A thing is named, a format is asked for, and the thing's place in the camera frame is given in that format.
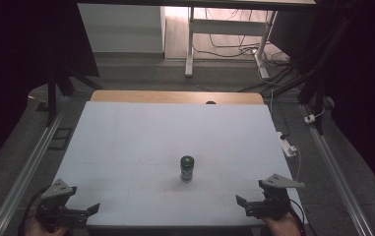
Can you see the person's left hand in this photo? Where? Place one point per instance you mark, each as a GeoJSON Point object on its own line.
{"type": "Point", "coordinates": [39, 229]}

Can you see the aluminium floor rail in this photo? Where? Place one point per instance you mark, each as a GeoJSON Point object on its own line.
{"type": "Point", "coordinates": [24, 173]}
{"type": "Point", "coordinates": [337, 170]}

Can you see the person's right hand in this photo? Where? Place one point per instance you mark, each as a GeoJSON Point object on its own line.
{"type": "Point", "coordinates": [283, 227]}

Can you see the white board table cover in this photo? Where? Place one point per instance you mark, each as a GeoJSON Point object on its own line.
{"type": "Point", "coordinates": [162, 137]}

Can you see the white cabinet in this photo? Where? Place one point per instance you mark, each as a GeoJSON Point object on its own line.
{"type": "Point", "coordinates": [122, 29]}

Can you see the small dark round knob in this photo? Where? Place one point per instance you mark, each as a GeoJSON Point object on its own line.
{"type": "Point", "coordinates": [210, 102]}

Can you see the white plug adapter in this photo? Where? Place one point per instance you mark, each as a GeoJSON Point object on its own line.
{"type": "Point", "coordinates": [310, 118]}

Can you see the white desk frame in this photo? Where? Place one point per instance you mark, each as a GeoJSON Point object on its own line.
{"type": "Point", "coordinates": [227, 28]}

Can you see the white power strip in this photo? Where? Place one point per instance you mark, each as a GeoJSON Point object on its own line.
{"type": "Point", "coordinates": [287, 146]}

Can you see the green jar with dark lid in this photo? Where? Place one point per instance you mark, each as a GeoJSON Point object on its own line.
{"type": "Point", "coordinates": [187, 168]}

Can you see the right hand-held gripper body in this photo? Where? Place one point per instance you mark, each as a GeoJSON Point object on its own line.
{"type": "Point", "coordinates": [273, 201]}

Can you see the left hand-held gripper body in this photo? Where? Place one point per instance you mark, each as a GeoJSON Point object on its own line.
{"type": "Point", "coordinates": [54, 205]}

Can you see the black metal stand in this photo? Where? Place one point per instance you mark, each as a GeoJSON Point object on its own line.
{"type": "Point", "coordinates": [319, 75]}
{"type": "Point", "coordinates": [52, 95]}

